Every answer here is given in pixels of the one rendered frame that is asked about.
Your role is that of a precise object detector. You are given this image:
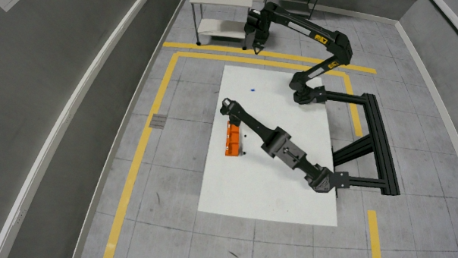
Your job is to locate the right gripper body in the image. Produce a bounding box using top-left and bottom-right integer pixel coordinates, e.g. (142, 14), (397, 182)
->
(253, 30), (269, 48)

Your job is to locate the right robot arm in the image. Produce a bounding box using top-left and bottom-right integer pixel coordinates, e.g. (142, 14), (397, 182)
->
(244, 2), (353, 102)

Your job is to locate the orange rack of bins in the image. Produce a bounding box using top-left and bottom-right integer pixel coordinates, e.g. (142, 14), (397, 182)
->
(225, 121), (240, 156)

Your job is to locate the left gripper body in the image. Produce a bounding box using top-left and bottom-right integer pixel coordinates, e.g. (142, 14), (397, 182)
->
(229, 117), (241, 127)

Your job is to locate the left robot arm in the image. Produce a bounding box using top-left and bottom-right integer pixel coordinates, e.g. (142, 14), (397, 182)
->
(220, 98), (330, 190)

